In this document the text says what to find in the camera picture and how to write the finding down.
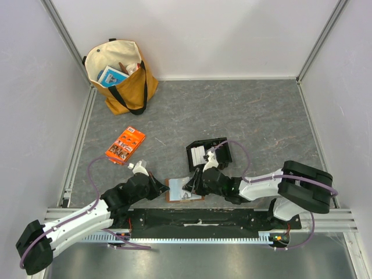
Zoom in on orange product box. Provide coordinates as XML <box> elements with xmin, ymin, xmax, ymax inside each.
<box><xmin>105</xmin><ymin>126</ymin><xmax>146</xmax><ymax>165</ymax></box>

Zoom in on tan leather card holder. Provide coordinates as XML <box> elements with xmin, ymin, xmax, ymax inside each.
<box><xmin>166</xmin><ymin>177</ymin><xmax>205</xmax><ymax>203</ymax></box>

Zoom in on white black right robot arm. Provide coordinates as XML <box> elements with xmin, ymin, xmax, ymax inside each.
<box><xmin>183</xmin><ymin>160</ymin><xmax>338</xmax><ymax>229</ymax></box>

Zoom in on aluminium frame rail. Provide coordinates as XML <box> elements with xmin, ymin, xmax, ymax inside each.
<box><xmin>41</xmin><ymin>0</ymin><xmax>96</xmax><ymax>208</ymax></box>

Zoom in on white item in bag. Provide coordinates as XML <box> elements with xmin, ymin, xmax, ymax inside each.
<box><xmin>126</xmin><ymin>63</ymin><xmax>140</xmax><ymax>75</ymax></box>

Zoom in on black card box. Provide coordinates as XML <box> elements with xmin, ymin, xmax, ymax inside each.
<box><xmin>186</xmin><ymin>137</ymin><xmax>233</xmax><ymax>172</ymax></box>

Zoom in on thin white card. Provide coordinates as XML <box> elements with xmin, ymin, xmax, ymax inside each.
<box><xmin>181</xmin><ymin>177</ymin><xmax>192</xmax><ymax>200</ymax></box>

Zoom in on white slotted cable duct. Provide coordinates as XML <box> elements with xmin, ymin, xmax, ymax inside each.
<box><xmin>81</xmin><ymin>231</ymin><xmax>281</xmax><ymax>245</ymax></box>

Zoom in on brown item in bag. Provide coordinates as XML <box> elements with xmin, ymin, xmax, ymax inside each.
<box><xmin>119</xmin><ymin>62</ymin><xmax>128</xmax><ymax>75</ymax></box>

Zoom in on mustard yellow tote bag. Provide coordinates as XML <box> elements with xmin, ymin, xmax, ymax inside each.
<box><xmin>82</xmin><ymin>39</ymin><xmax>158</xmax><ymax>115</ymax></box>

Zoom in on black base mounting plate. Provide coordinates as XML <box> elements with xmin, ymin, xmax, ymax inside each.
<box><xmin>112</xmin><ymin>208</ymin><xmax>302</xmax><ymax>231</ymax></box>

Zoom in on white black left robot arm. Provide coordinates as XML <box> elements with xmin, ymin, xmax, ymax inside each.
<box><xmin>16</xmin><ymin>173</ymin><xmax>169</xmax><ymax>276</ymax></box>

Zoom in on blue book in bag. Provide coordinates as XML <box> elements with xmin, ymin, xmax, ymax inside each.
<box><xmin>98</xmin><ymin>66</ymin><xmax>129</xmax><ymax>88</ymax></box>

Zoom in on stack of white cards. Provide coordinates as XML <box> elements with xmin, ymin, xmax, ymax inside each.
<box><xmin>191</xmin><ymin>145</ymin><xmax>206</xmax><ymax>166</ymax></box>

